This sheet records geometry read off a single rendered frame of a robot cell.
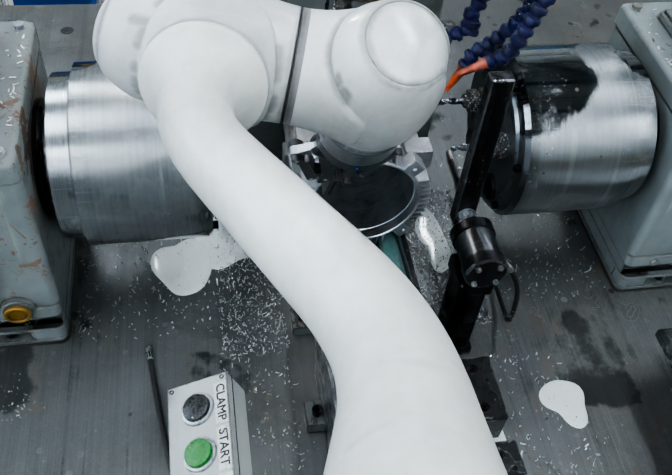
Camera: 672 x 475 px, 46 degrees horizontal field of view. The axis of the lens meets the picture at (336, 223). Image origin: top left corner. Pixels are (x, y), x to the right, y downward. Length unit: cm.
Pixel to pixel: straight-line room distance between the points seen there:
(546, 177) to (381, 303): 75
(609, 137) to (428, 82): 56
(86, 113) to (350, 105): 47
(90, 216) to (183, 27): 48
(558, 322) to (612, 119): 35
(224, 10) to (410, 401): 39
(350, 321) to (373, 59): 27
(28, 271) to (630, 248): 89
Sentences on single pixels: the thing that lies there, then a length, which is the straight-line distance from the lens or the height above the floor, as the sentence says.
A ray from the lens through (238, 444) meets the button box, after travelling 84.
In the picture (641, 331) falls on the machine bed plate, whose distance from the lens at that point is 136.
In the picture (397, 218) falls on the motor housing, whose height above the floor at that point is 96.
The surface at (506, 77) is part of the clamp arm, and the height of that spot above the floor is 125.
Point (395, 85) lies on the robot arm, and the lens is 62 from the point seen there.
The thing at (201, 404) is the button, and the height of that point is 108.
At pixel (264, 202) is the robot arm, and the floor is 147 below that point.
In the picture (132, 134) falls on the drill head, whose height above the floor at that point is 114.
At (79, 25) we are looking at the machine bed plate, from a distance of 181.
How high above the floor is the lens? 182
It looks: 48 degrees down
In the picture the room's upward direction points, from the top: 6 degrees clockwise
